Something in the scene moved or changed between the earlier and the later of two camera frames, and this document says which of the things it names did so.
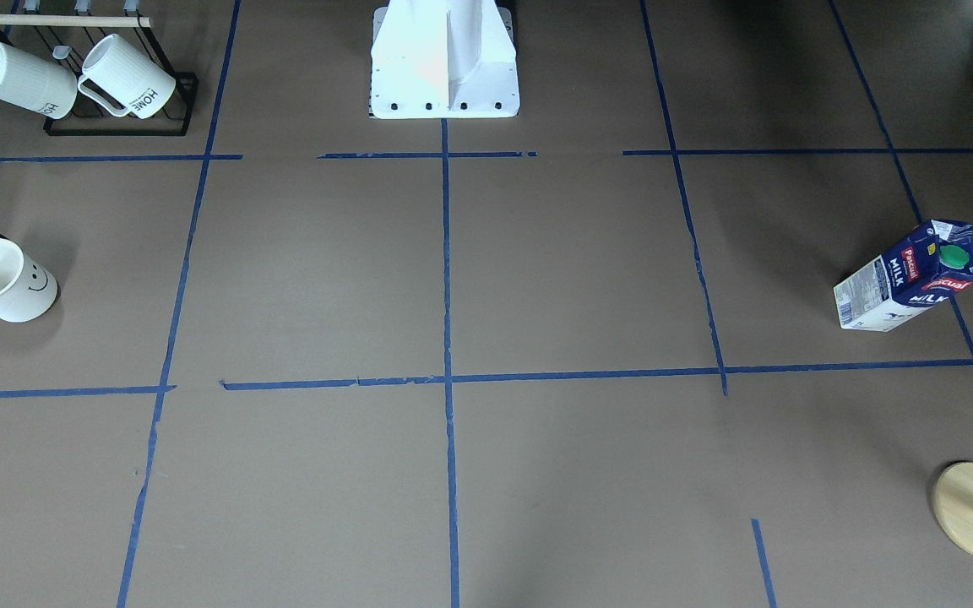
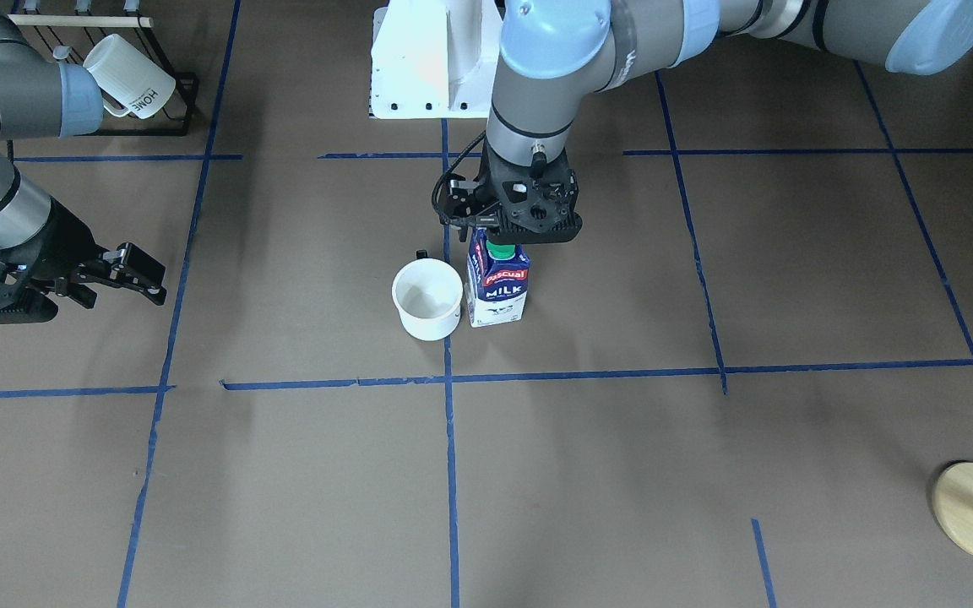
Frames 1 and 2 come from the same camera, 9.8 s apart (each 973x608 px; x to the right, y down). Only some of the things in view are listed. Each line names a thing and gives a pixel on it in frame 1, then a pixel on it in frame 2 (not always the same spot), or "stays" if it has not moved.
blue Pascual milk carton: x=937 y=257 → x=496 y=281
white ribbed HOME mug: x=136 y=82 stays
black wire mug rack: x=65 y=40 stays
